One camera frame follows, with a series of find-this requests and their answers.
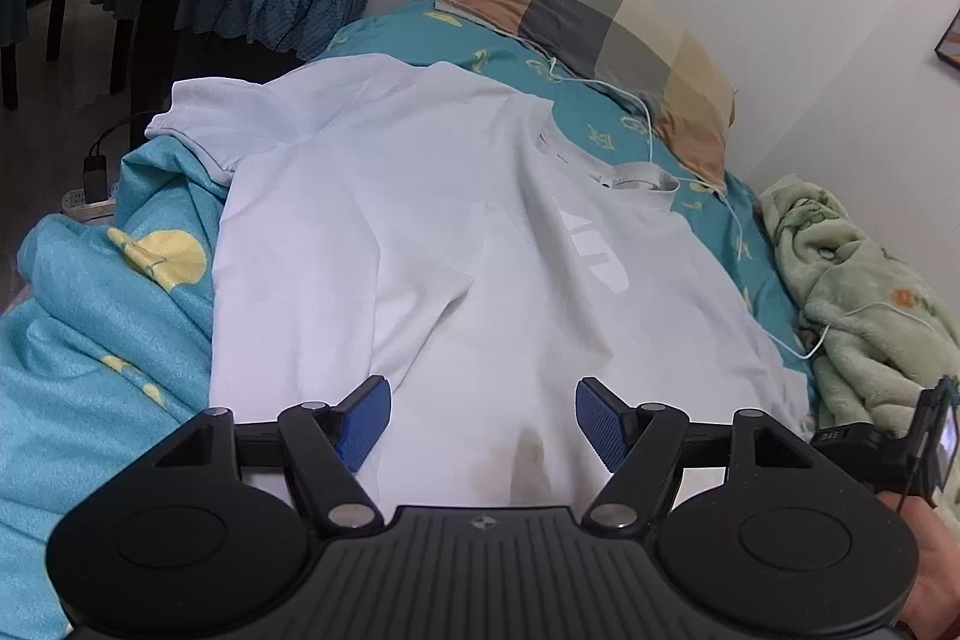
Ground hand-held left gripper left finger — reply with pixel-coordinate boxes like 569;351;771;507
150;376;392;532

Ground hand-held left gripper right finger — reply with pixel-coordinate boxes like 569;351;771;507
575;376;815;532

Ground white t-shirt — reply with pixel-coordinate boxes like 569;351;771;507
145;53;812;513

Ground person's right hand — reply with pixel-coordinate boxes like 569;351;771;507
877;494;960;633

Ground green fleece blanket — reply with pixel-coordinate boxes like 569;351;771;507
754;173;960;506

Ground teal printed bed cover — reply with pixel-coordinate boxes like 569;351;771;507
0;0;818;640

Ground white power strip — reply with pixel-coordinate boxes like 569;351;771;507
60;182;125;221

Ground black power adapter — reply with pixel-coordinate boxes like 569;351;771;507
81;113;151;202

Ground checkered pillow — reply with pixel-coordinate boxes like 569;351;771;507
437;0;740;191

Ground white cable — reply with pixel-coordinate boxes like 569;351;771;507
536;59;946;360

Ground framed wall picture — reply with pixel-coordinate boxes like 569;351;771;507
934;6;960;67

